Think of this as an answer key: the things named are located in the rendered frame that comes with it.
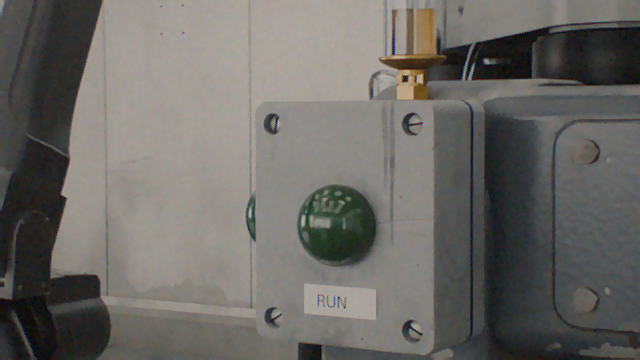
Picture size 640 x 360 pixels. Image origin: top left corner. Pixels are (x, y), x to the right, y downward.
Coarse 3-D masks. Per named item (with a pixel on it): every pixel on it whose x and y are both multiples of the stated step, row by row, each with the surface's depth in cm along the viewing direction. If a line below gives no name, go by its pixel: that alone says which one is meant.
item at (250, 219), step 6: (252, 192) 49; (252, 198) 49; (252, 204) 48; (246, 210) 49; (252, 210) 48; (246, 216) 49; (252, 216) 48; (246, 222) 49; (252, 222) 48; (252, 228) 48; (252, 234) 49
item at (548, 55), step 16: (576, 32) 58; (592, 32) 57; (608, 32) 57; (624, 32) 56; (544, 48) 59; (560, 48) 58; (576, 48) 57; (592, 48) 57; (608, 48) 56; (624, 48) 56; (544, 64) 59; (560, 64) 58; (576, 64) 57; (592, 64) 57; (608, 64) 56; (624, 64) 56; (576, 80) 57; (592, 80) 57; (608, 80) 57; (624, 80) 56
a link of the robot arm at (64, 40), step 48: (48, 0) 84; (96, 0) 87; (0, 48) 84; (48, 48) 83; (0, 96) 82; (48, 96) 83; (0, 144) 81; (48, 144) 83; (0, 192) 80; (48, 192) 83; (0, 240) 79
